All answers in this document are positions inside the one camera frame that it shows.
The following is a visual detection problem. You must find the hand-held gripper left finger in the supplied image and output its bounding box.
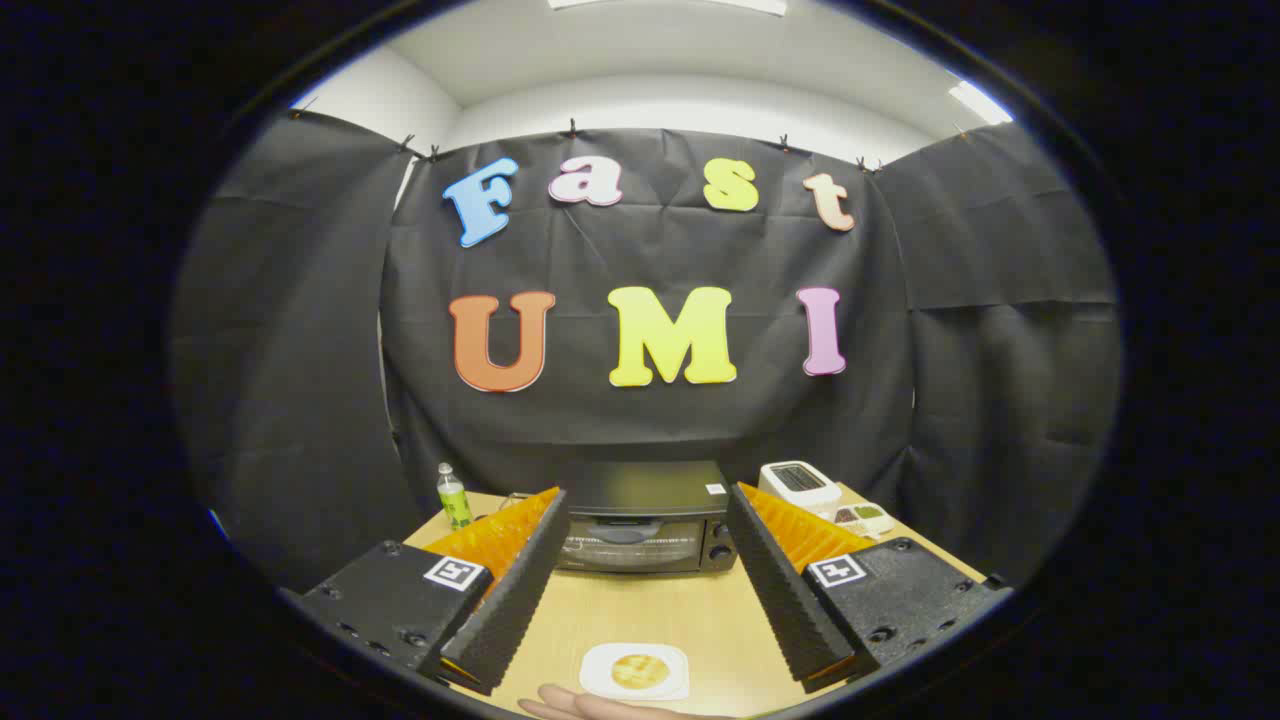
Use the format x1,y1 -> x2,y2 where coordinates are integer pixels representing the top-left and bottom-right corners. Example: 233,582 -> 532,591
283,487 -> 571,697

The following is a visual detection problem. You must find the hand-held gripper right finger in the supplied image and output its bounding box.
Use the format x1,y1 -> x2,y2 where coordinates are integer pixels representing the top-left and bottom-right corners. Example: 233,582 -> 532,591
725,482 -> 1013,693

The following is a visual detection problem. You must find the round golden bread bun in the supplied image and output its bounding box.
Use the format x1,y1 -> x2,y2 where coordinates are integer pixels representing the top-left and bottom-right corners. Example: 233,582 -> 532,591
610,653 -> 671,691

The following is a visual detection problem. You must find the black toaster oven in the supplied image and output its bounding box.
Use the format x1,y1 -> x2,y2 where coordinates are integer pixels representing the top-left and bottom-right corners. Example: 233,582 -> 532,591
555,460 -> 741,574

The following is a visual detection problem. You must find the white pop-up toaster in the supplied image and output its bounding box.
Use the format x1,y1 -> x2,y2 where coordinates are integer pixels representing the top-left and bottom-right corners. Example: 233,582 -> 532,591
758,460 -> 843,513

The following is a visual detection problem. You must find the square white plate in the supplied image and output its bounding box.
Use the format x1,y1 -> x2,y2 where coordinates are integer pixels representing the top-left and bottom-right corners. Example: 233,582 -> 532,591
580,642 -> 692,701

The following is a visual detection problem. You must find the white divided snack tray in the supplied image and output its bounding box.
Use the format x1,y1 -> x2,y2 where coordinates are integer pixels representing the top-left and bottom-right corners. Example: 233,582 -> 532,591
832,502 -> 896,536

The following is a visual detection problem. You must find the green label drink bottle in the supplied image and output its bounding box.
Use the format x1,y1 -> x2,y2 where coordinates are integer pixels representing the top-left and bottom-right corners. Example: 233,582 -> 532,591
437,462 -> 475,531

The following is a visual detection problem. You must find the ceiling light panel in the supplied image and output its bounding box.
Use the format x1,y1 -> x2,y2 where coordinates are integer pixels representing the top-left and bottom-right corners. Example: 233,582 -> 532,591
948,80 -> 1013,126
548,0 -> 789,16

